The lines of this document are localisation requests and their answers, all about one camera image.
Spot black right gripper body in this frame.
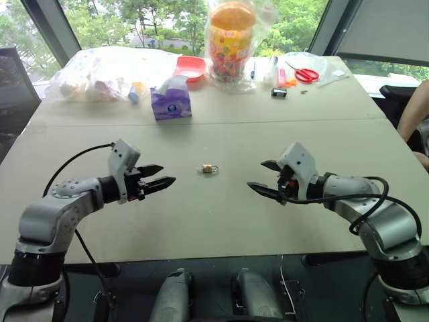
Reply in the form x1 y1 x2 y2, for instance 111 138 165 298
276 165 296 206

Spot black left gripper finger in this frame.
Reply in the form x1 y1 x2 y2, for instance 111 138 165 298
143 176 177 197
137 164 165 179

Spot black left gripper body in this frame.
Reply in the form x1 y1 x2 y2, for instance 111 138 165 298
124 168 149 203

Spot purple tissue box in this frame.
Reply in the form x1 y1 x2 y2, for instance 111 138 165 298
149 74 194 122

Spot blue yellow small bottle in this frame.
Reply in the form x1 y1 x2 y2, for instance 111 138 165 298
127 80 145 103

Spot white wrapped item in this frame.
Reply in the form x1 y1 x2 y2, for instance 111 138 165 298
261 56 280 85

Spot grey rounded robot leg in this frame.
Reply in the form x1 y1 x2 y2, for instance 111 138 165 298
231 268 286 322
148 268 194 322

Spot red plastic bowl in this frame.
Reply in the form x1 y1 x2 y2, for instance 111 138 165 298
174 55 206 84

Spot large clear bag of items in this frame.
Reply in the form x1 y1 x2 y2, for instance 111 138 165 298
44 46 184 103

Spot small clear plastic bag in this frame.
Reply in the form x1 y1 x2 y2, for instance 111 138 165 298
281 51 336 85

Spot clear bag around cup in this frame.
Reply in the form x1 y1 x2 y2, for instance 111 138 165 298
203 0 280 92

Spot colourful candy cup orange lid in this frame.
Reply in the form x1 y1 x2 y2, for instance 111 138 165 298
208 1 257 83

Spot grey roller blind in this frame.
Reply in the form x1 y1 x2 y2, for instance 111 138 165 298
334 0 429 65

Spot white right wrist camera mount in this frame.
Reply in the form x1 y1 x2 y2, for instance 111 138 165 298
276 142 319 199

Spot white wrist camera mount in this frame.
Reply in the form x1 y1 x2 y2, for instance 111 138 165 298
276 142 319 199
107 138 141 205

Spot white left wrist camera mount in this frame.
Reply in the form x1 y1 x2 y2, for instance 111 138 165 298
107 138 141 205

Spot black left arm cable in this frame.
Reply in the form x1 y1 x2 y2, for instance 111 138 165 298
42 143 115 298

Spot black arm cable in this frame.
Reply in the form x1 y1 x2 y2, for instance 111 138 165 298
284 176 422 236
42 143 115 298

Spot red handled scissors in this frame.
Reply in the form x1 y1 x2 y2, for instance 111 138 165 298
284 60 321 85

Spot thin white cord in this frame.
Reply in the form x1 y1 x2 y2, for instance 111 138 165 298
279 254 298 317

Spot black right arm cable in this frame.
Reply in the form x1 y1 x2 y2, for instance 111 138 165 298
284 176 422 236

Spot dark window frame pillar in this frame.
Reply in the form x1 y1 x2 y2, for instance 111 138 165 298
22 0 82 68
308 0 357 57

